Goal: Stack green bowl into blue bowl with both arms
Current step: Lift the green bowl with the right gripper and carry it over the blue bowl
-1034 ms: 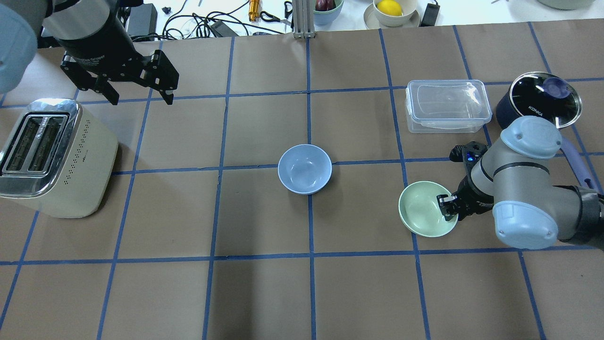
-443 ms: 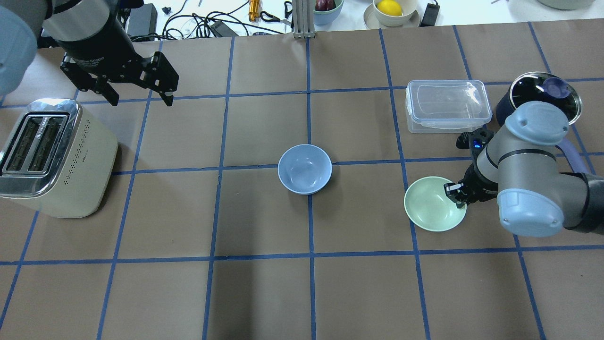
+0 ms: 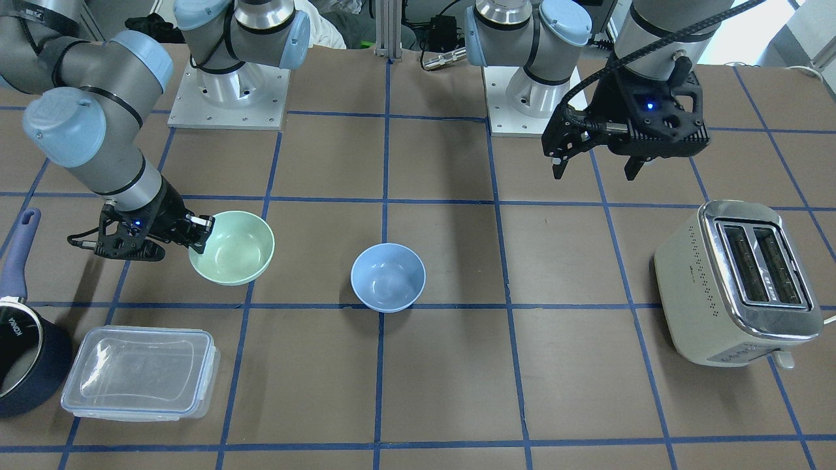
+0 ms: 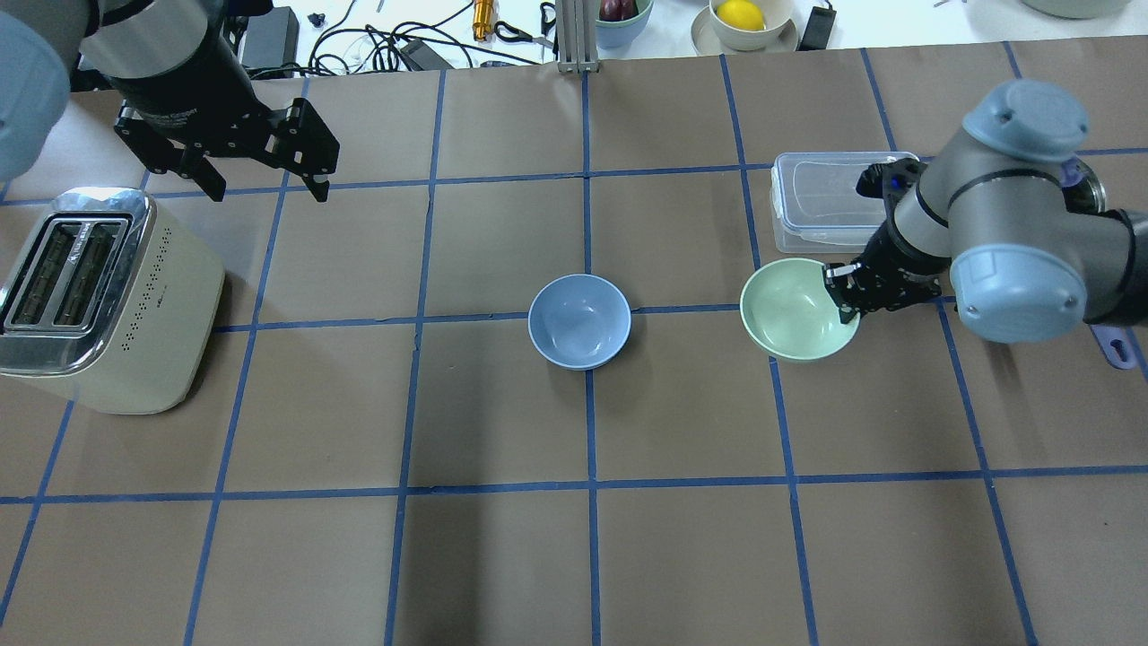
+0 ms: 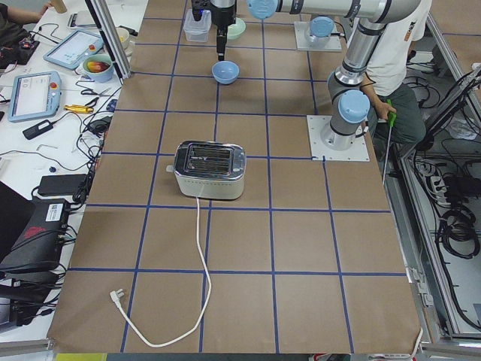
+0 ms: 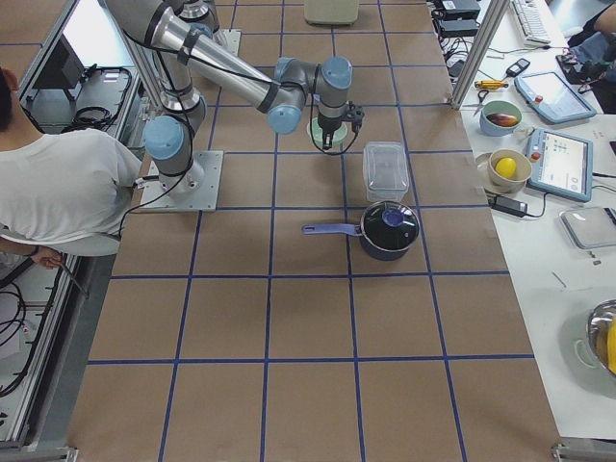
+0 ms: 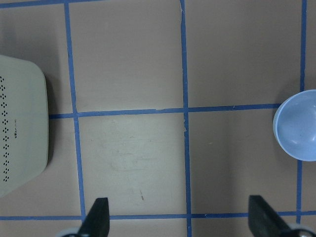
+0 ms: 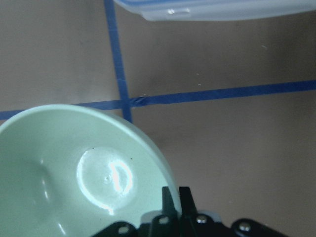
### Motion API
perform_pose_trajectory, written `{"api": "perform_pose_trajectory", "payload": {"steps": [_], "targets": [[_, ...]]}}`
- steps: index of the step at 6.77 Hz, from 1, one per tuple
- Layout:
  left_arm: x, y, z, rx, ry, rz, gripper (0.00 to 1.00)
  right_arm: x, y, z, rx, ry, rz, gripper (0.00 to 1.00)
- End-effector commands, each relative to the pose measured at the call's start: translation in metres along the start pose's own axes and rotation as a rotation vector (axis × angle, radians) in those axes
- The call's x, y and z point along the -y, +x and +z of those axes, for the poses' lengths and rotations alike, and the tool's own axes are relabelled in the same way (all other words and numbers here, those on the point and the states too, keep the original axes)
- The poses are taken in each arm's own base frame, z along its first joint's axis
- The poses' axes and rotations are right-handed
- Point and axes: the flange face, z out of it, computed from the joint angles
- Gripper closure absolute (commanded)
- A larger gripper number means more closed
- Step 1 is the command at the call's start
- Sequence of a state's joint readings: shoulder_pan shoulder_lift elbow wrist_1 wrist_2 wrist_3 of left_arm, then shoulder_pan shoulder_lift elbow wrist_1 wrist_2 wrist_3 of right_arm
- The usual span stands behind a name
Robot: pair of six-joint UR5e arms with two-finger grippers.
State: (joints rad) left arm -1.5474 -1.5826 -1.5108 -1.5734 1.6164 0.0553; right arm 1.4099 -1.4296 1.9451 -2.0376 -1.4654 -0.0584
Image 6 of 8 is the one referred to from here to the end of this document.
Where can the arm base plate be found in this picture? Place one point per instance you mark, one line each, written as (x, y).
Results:
(196, 191)
(228, 42)

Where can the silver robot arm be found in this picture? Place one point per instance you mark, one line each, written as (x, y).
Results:
(181, 47)

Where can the cream silver toaster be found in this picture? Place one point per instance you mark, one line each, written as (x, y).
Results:
(331, 12)

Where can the black scissors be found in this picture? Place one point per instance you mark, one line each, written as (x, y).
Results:
(481, 96)

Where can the dark blue saucepan with lid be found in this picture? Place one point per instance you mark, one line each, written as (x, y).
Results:
(386, 230)

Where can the blue teach pendant tablet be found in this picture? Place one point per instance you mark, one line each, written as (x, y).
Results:
(552, 98)

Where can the aluminium frame post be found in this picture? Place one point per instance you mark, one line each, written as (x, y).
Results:
(486, 31)

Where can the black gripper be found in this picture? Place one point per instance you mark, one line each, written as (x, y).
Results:
(329, 124)

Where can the blue bowl with fruit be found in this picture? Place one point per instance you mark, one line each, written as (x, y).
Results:
(499, 118)

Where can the clear plastic food container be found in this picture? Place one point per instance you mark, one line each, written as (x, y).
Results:
(385, 171)

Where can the black power adapter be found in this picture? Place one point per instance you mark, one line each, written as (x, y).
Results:
(508, 205)

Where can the person in white shirt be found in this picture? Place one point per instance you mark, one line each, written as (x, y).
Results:
(56, 186)

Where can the beige bowl with lemon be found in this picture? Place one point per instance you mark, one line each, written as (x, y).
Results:
(503, 171)

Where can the orange handled screwdriver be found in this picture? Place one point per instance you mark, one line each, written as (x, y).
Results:
(491, 84)

